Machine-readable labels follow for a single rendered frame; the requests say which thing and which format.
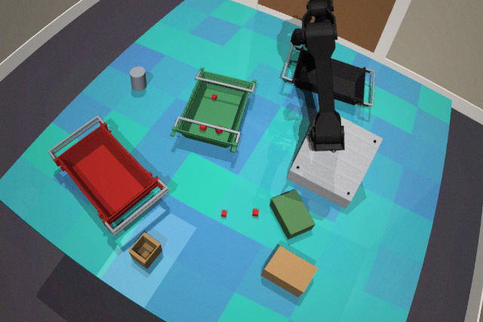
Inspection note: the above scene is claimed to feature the brown open-top box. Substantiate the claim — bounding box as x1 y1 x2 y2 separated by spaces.
128 232 162 269

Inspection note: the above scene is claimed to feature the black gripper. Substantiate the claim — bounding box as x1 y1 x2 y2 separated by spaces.
301 51 315 72

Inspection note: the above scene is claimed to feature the green rectangular box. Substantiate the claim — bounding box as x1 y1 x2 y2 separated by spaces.
269 190 315 239

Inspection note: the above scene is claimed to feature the tan rectangular block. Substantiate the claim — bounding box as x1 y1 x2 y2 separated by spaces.
261 246 318 296

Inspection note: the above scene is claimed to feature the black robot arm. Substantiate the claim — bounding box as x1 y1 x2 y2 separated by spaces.
291 0 345 153

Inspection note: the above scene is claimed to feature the grey cylinder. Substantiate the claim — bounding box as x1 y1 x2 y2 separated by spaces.
130 66 147 91

